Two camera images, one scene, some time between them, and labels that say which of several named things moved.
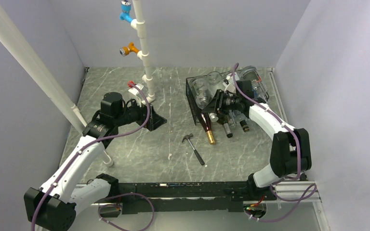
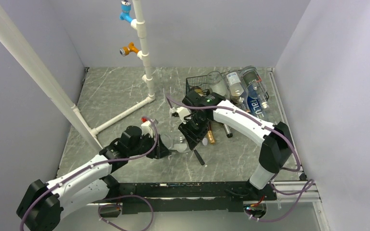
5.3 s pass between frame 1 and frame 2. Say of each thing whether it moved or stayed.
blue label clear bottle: stayed
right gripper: moved
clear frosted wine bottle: stayed
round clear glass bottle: moved
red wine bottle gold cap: stayed
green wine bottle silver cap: stayed
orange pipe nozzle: stayed
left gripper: moved
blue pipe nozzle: stayed
